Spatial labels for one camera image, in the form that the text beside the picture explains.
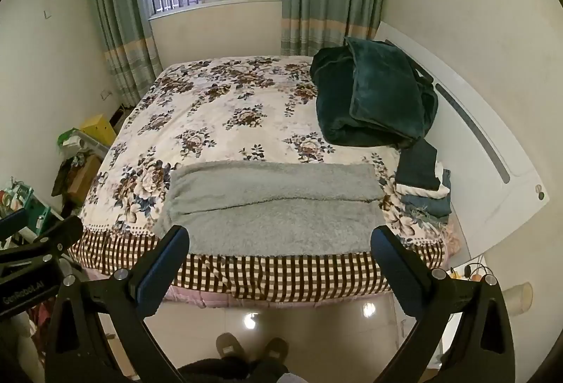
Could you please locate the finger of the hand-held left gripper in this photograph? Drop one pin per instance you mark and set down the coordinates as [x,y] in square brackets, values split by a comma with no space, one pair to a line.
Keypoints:
[57,238]
[11,221]

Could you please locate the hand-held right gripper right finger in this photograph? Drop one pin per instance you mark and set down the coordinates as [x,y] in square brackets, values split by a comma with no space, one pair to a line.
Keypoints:
[398,268]

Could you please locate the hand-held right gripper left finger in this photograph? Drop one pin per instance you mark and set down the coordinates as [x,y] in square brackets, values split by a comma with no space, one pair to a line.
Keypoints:
[158,268]

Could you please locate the grey fluffy blanket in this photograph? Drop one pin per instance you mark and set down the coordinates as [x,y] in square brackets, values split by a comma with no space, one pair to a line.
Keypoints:
[272,211]

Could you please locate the green plastic crate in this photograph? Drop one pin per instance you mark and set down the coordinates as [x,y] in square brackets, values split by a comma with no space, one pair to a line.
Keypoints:
[26,200]

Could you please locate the cardboard box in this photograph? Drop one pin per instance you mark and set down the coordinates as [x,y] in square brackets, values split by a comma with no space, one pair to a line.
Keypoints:
[83,180]

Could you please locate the blue folded jeans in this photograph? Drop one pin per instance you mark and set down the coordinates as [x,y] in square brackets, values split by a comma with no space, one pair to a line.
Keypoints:
[433,206]

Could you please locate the white folded cloth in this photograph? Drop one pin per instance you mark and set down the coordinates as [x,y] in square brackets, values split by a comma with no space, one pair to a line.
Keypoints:
[424,191]

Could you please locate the green plastic bag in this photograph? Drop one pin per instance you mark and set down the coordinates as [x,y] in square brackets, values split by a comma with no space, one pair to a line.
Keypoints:
[70,139]

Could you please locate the dark green folded cloth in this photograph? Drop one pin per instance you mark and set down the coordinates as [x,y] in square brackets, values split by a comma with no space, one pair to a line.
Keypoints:
[418,167]

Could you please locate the brown slipper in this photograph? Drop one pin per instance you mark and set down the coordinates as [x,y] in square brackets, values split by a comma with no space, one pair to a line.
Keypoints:
[276,348]
[231,345]

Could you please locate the white headboard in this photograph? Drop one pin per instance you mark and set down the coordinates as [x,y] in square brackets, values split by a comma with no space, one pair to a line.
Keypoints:
[475,189]

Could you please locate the yellow box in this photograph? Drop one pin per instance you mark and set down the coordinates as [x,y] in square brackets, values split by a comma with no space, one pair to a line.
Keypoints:
[99,130]

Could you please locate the person's dark trousers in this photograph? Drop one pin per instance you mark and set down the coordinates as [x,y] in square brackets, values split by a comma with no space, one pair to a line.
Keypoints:
[228,370]

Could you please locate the beige cylindrical bin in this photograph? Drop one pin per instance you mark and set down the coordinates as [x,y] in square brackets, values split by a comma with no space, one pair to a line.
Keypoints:
[519,299]

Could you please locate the dark green plush blanket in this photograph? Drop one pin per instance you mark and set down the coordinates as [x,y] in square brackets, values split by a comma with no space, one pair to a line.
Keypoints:
[374,101]

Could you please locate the floral bed cover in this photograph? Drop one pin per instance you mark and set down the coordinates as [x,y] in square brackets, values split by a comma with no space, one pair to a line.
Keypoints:
[220,101]

